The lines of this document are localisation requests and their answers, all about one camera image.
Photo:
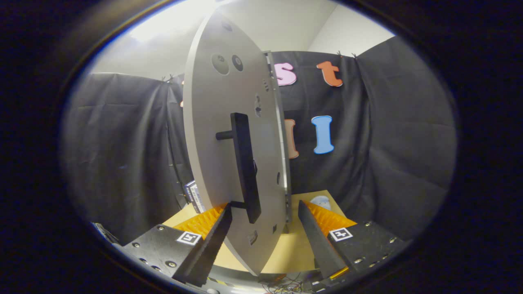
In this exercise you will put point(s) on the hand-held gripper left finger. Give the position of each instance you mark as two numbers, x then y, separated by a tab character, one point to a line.
212	245

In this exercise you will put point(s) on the dark blue small box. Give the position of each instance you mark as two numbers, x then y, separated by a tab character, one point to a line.
188	192

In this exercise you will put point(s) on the grey and white small box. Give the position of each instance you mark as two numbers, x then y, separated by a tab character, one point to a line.
198	200

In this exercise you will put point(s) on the white rounded object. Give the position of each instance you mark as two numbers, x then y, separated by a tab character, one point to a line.
320	201

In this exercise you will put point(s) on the grey cabinet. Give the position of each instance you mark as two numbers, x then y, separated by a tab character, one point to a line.
284	163

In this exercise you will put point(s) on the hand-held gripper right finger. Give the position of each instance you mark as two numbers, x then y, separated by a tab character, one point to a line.
318	245

